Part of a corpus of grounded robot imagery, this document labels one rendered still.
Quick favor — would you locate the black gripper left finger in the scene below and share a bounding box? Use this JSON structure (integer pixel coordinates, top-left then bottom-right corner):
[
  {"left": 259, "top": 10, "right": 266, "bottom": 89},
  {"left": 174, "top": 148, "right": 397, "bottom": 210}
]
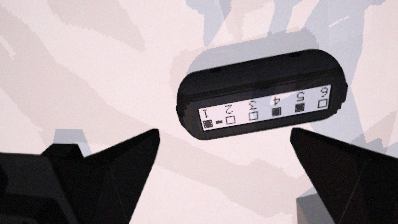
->
[{"left": 0, "top": 129, "right": 160, "bottom": 224}]

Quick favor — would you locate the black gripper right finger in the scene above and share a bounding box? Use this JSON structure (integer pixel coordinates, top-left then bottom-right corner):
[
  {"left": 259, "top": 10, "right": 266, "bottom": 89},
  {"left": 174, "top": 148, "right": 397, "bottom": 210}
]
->
[{"left": 290, "top": 127, "right": 398, "bottom": 224}]

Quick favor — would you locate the dark grey controller unit with rocker switches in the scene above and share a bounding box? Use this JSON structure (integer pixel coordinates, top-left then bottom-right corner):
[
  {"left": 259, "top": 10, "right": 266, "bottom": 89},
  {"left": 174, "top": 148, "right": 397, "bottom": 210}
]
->
[{"left": 176, "top": 49, "right": 348, "bottom": 141}]

